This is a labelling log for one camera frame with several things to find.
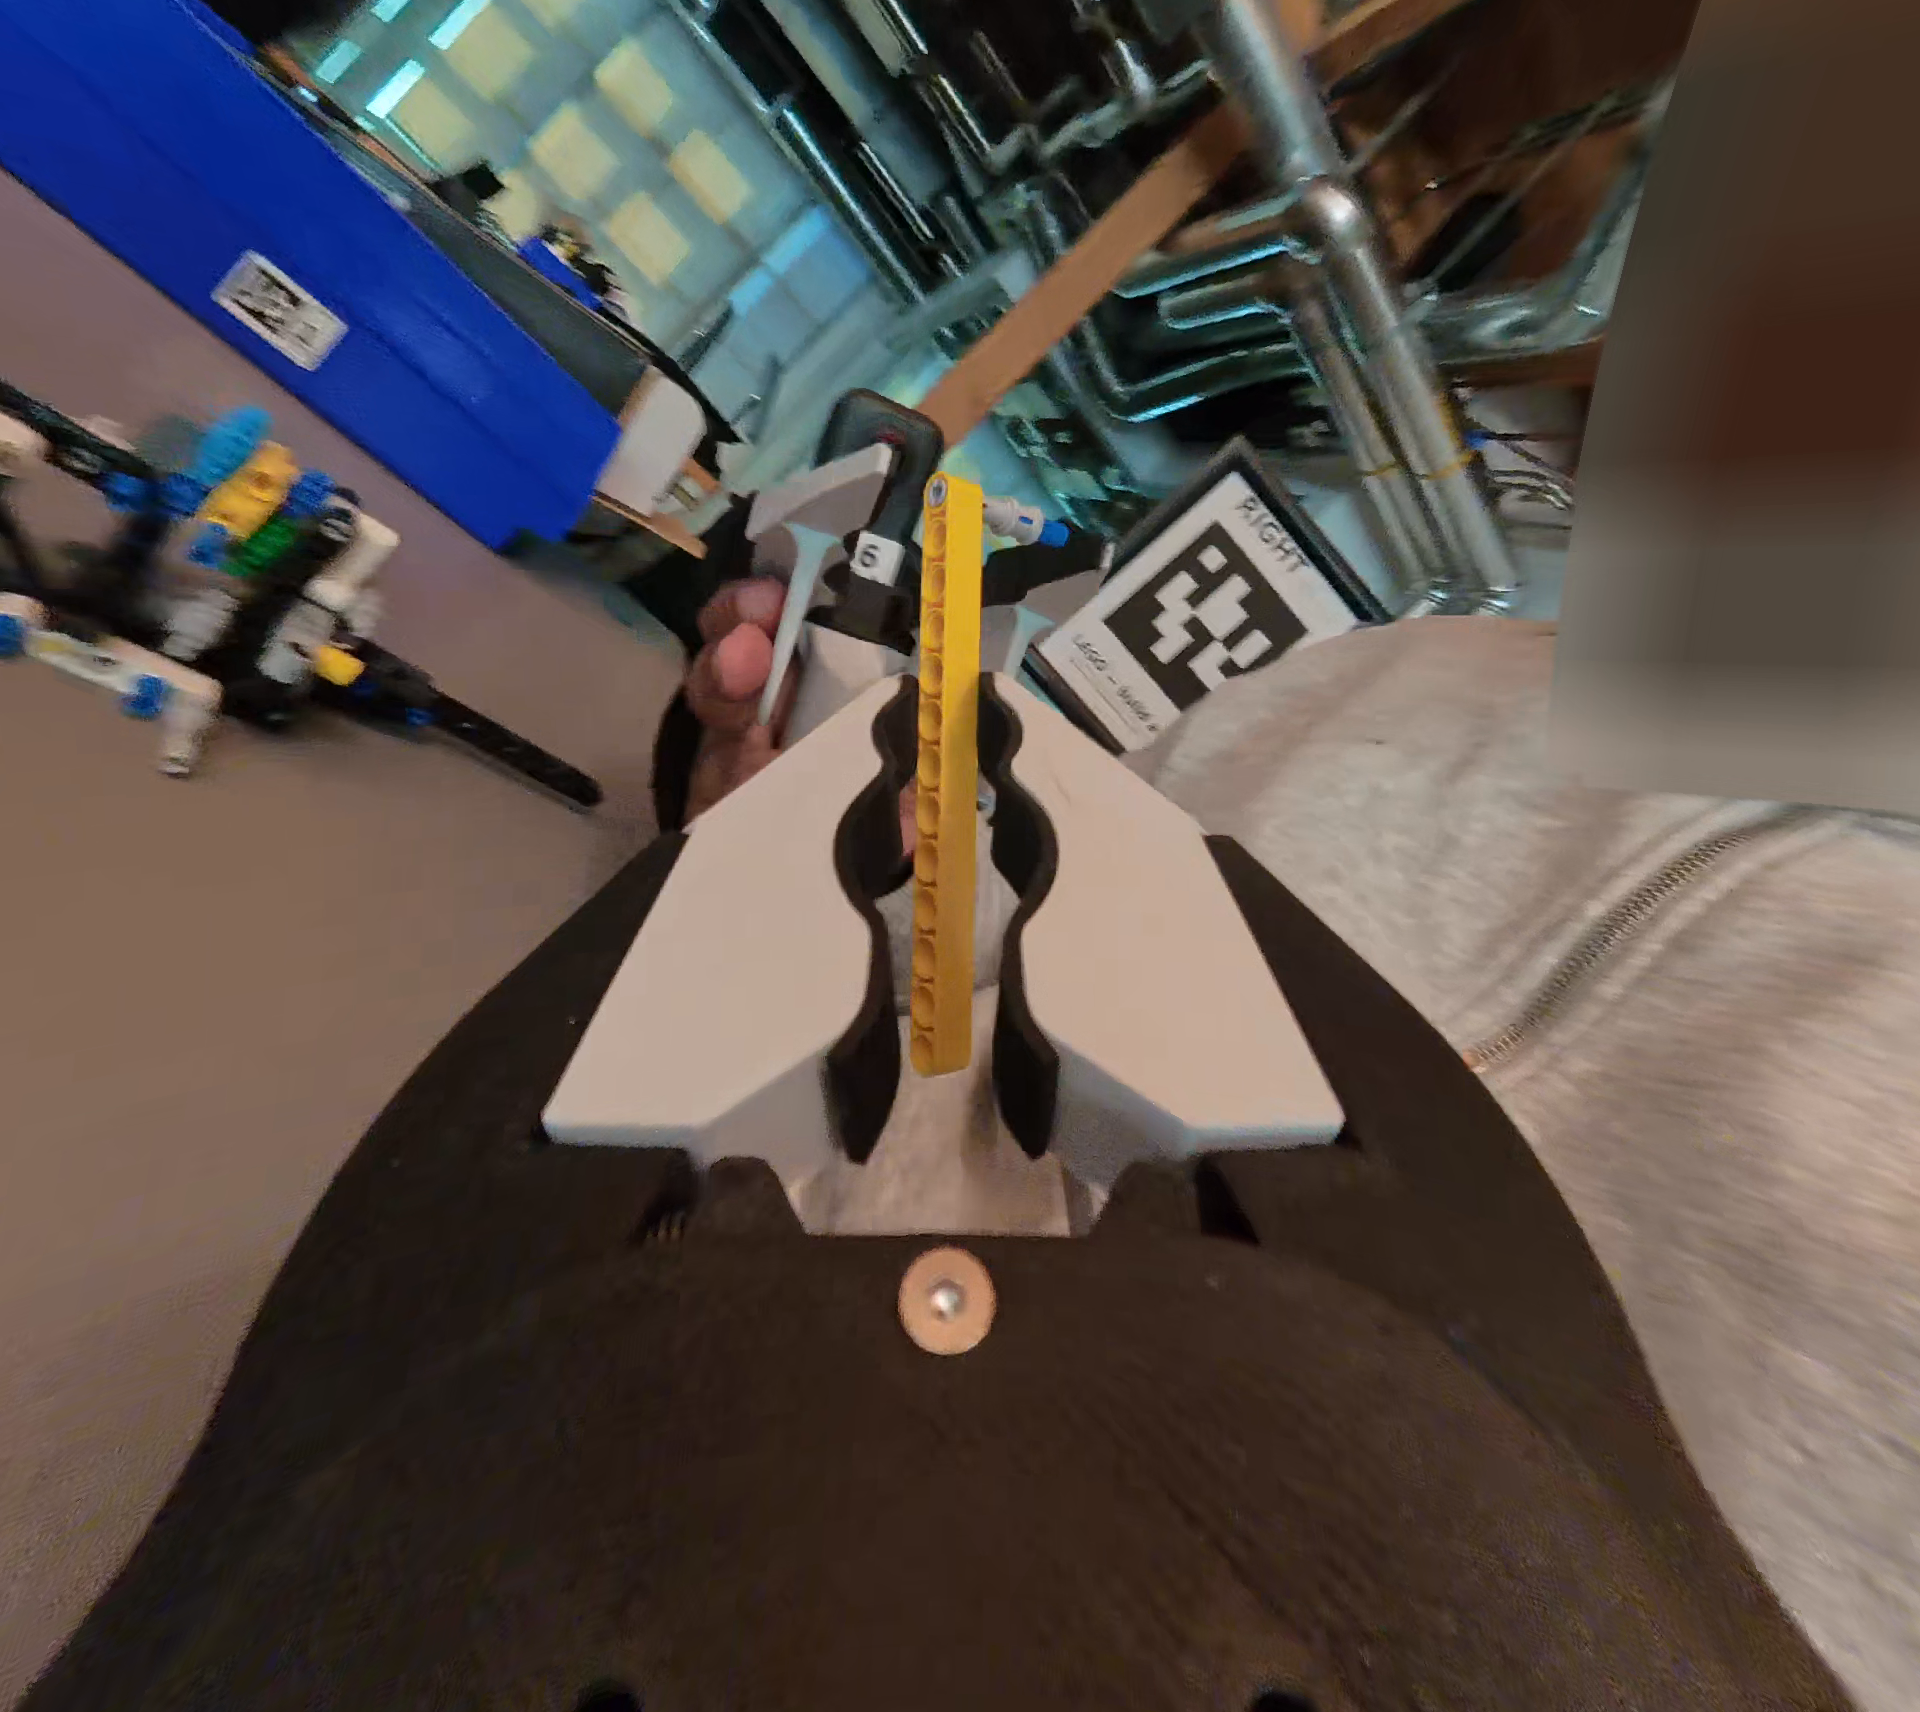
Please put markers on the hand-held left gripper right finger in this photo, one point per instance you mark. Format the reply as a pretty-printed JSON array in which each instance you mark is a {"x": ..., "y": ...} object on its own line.
[{"x": 1184, "y": 993}]

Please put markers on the multicoloured lego assembly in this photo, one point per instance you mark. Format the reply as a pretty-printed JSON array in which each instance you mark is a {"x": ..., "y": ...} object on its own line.
[{"x": 255, "y": 572}]

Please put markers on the large glazed window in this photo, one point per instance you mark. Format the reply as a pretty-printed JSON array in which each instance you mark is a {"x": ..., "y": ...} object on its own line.
[{"x": 601, "y": 93}]

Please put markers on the wooden post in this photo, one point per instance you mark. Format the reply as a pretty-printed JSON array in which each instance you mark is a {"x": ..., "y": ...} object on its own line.
[{"x": 1081, "y": 273}]

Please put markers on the person's right hand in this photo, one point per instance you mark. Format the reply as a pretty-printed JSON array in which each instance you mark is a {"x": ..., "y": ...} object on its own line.
[{"x": 735, "y": 670}]

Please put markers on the blue and white lego pin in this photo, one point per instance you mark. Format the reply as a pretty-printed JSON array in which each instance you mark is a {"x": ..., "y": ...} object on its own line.
[{"x": 1029, "y": 525}]

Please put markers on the long yellow lego beam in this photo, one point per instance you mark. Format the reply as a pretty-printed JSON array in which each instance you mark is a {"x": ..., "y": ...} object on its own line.
[{"x": 943, "y": 842}]

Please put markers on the row of steel pipes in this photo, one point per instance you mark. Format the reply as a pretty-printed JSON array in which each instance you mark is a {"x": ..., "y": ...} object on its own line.
[{"x": 901, "y": 17}]

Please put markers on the blue bin with marker label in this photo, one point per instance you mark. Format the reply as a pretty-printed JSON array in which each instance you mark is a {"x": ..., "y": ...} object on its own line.
[{"x": 181, "y": 167}]

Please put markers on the framed marker sign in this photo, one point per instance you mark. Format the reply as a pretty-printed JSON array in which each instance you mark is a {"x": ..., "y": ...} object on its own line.
[{"x": 1201, "y": 602}]

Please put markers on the person in grey sweatshirt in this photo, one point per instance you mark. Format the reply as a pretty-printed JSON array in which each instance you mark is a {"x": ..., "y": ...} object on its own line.
[{"x": 1650, "y": 1067}]

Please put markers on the silver ventilation duct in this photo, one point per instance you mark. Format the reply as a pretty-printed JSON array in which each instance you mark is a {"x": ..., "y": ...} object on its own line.
[{"x": 1351, "y": 242}]

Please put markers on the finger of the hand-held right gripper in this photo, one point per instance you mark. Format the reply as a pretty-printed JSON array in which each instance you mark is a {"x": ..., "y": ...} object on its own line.
[
  {"x": 1017, "y": 647},
  {"x": 819, "y": 497}
]

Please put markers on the person's right forearm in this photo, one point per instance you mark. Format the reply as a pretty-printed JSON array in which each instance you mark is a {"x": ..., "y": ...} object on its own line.
[{"x": 1245, "y": 752}]

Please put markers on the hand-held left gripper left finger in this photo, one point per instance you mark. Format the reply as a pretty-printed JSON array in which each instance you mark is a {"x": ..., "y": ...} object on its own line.
[{"x": 690, "y": 993}]

